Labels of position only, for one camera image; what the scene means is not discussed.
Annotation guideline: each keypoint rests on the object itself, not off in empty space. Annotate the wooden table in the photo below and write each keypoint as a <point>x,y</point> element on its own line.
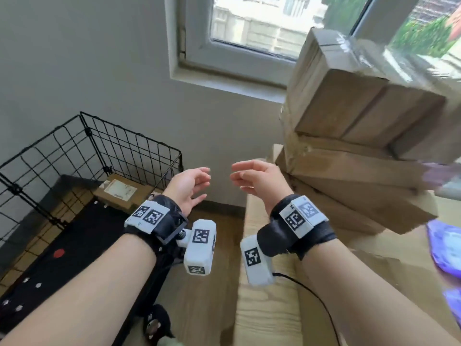
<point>266,313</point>

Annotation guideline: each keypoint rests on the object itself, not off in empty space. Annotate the person's pale green garment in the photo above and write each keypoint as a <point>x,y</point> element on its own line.
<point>171,342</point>

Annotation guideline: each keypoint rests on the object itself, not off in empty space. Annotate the white wrist camera with markers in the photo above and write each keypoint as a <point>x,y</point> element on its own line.
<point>255,263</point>
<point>200,248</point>

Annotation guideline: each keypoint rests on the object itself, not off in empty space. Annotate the person's left hand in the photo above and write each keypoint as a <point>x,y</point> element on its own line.
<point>187,187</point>

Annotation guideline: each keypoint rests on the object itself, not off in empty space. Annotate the person's black shoe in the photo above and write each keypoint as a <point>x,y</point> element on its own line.
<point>158,317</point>

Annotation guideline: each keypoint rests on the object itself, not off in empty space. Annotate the person's right forearm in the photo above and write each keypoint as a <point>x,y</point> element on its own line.
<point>360,302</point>

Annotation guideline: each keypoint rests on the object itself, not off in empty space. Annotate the large taped box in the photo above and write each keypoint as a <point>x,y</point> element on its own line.
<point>342,104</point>

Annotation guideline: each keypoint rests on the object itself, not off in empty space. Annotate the person's left forearm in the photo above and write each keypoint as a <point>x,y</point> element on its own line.
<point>72,302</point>

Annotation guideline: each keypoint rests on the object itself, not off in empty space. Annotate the person's right hand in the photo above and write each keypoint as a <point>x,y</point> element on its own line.
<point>266,180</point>

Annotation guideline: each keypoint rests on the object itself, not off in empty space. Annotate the purple mailer with label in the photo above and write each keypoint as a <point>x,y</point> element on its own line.
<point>446,248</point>

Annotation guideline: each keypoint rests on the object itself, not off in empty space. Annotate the small labelled box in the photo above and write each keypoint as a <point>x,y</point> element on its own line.
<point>120,190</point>

